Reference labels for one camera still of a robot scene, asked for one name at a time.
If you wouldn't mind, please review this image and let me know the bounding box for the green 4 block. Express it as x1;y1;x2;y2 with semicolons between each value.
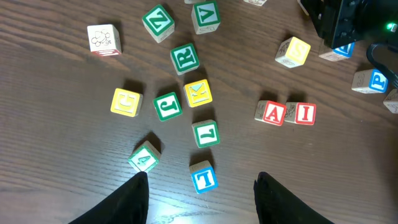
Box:
127;141;161;172

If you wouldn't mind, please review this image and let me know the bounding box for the blue p block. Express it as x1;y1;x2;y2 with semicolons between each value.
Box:
184;0;206;4
351;69;388;94

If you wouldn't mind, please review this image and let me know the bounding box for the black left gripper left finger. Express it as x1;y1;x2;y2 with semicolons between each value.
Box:
70;172;149;224

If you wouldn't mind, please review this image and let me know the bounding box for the blue D block middle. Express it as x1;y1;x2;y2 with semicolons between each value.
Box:
318;41;355;62

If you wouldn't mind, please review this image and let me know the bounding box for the green V block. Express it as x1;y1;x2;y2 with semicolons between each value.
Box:
191;1;221;35

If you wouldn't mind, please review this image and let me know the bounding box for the green B block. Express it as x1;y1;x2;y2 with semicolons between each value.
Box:
383;89;398;114

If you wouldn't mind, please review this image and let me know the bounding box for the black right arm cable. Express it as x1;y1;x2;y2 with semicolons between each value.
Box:
365;42;398;90

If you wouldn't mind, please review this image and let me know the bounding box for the yellow O block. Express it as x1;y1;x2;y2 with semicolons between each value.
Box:
243;0;267;6

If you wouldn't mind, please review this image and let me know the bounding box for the blue T block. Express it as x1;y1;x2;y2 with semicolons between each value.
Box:
189;161;218;194

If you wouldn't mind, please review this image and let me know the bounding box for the green R block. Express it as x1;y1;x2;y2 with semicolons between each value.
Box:
170;43;200;75

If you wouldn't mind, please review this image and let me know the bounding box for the red A block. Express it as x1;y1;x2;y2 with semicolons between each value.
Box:
254;100;287;126

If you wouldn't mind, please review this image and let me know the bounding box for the green J block left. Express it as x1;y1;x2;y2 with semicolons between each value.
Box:
153;92;183;121

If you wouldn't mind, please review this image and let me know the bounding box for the green Z block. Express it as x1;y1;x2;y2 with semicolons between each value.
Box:
142;4;175;44

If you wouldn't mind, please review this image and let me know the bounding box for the red I block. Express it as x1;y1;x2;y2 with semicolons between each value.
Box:
284;102;317;126

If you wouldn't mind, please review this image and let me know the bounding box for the blue P block middle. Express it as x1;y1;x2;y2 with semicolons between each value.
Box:
351;69;388;94

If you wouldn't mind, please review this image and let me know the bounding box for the white picture block left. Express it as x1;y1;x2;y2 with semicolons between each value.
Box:
87;24;122;57

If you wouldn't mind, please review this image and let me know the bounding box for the yellow K block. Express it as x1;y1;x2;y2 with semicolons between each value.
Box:
183;79;213;108

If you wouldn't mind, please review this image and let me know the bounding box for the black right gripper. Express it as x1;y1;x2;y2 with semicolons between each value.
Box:
300;0;397;49

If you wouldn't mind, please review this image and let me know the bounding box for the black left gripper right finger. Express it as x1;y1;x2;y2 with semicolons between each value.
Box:
253;172;332;224

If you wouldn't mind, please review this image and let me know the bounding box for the green L block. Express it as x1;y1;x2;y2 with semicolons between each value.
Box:
192;119;220;148

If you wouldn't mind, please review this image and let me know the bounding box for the yellow S block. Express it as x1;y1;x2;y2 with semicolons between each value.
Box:
275;37;311;68

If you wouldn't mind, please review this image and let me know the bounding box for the blue P block left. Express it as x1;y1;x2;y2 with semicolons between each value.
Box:
184;0;206;4

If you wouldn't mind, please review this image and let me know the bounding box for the yellow C block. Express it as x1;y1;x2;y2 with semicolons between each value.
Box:
110;88;143;117

